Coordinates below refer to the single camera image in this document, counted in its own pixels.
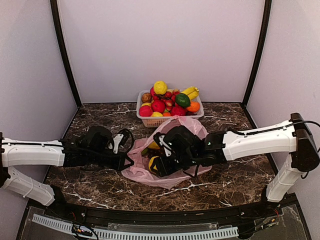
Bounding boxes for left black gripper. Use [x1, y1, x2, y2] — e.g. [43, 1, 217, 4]
[87, 149, 134, 172]

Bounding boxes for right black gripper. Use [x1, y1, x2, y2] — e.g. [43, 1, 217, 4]
[150, 151, 198, 177]

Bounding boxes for pink plastic bag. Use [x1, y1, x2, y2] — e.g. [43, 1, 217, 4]
[121, 116, 208, 189]

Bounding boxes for yellow fruit from bag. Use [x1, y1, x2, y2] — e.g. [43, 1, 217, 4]
[148, 156, 159, 174]

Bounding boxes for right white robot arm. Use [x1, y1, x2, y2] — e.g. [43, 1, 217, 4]
[148, 113, 320, 217]

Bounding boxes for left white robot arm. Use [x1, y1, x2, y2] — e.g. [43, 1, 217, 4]
[0, 126, 135, 218]

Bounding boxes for small green stem fruit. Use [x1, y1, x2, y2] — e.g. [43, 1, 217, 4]
[141, 148, 148, 155]

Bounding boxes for small orange front fruit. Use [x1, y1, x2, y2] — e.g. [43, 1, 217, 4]
[163, 112, 171, 117]

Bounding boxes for red fruit front right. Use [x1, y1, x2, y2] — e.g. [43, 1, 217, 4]
[170, 106, 186, 116]

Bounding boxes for pink fruit front left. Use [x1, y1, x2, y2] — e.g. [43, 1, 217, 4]
[139, 105, 153, 117]

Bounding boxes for pink fruit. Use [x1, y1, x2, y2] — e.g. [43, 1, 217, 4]
[150, 87, 156, 97]
[139, 105, 153, 117]

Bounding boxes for yellow fruit left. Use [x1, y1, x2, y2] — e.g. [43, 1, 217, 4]
[140, 102, 152, 108]

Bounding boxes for pink fruit back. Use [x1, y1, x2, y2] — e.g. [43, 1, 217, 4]
[150, 87, 156, 97]

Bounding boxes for white plastic basket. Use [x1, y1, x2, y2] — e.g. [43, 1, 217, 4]
[136, 89, 205, 128]

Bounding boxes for small yellow lemon front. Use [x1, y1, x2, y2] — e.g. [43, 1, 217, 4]
[151, 111, 163, 118]

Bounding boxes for red apple centre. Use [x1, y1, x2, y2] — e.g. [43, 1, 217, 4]
[151, 100, 166, 114]

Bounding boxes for green lime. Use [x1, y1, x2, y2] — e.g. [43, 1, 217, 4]
[175, 93, 191, 108]

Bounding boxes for yellow banana bunch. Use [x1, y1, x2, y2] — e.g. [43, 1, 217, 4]
[181, 86, 200, 100]

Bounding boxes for large yellow lemon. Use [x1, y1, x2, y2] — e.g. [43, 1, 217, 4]
[153, 80, 168, 95]

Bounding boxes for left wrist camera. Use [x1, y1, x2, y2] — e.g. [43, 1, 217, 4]
[112, 128, 135, 154]

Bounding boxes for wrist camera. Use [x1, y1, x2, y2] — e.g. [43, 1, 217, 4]
[112, 128, 135, 154]
[153, 132, 174, 157]

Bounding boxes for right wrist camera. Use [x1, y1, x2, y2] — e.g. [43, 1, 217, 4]
[153, 132, 174, 157]

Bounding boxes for black front rail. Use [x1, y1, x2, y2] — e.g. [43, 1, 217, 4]
[43, 194, 303, 229]

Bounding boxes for white cable duct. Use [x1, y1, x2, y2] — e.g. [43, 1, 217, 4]
[32, 214, 239, 240]

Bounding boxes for left black frame post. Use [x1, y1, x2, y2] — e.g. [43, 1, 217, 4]
[49, 0, 82, 109]

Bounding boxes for black frame post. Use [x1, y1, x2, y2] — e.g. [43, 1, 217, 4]
[241, 0, 272, 109]
[49, 0, 82, 109]

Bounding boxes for right black frame post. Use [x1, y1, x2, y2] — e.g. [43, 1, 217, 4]
[241, 0, 272, 109]

